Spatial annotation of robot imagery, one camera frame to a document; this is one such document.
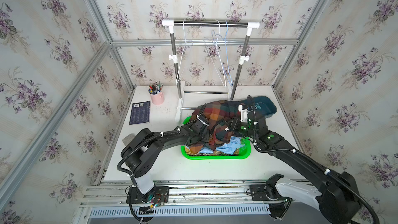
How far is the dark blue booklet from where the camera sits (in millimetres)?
1007

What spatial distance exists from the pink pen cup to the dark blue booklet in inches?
2.0

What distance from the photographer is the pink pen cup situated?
1.03 meters
